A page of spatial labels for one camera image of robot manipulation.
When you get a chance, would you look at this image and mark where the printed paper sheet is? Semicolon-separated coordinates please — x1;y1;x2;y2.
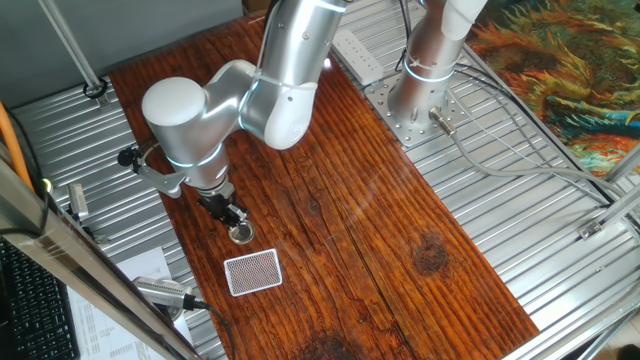
67;246;194;360

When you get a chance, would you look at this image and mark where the aluminium frame post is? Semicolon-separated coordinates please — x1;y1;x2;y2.
37;0;115;110

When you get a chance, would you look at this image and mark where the aluminium frame strut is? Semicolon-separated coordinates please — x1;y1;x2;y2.
602;144;640;184
577;184;640;242

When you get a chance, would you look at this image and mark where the aluminium frame rail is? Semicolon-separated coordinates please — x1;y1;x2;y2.
504;294;640;360

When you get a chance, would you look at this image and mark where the grey cable with metal connector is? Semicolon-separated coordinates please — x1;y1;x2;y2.
428;107;640;211

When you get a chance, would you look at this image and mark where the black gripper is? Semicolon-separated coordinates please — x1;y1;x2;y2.
196;189;250;230

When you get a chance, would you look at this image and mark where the thin white cable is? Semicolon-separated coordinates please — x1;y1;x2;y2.
447;87;611;206

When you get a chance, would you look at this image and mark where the white power strip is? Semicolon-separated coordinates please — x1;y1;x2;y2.
332;28;385;86

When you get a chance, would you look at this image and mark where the black cable tie loop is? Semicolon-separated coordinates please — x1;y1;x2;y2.
82;77;109;100

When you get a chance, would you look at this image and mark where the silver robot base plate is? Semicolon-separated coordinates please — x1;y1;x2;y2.
363;74;469;148

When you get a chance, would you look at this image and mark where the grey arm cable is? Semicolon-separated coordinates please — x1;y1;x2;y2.
254;9;276;76

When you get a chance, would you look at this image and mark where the silver camera with black plug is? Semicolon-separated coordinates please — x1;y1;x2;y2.
132;276;211;314

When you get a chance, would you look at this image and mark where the orange tube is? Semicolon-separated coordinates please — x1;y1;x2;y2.
0;99;35;194

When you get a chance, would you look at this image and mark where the colourful painted cloth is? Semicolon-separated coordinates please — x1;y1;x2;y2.
464;0;640;176

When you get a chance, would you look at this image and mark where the black base cable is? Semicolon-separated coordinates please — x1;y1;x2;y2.
394;0;414;71
452;62;619;207

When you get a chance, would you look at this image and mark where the thin black cable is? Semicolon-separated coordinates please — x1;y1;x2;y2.
0;107;51;239

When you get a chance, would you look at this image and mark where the wood grain table mat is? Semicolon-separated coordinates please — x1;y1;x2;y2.
108;9;540;360

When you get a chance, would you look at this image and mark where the wrist camera with grey bracket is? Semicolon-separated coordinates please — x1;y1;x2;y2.
117;144;187;200

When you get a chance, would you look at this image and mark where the black camera cable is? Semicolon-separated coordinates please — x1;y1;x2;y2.
199;302;236;360

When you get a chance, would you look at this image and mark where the shiny steel beam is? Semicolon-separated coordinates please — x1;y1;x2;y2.
0;157;204;360

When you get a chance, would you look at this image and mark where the black keyboard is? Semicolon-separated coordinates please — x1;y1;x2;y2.
0;237;81;360

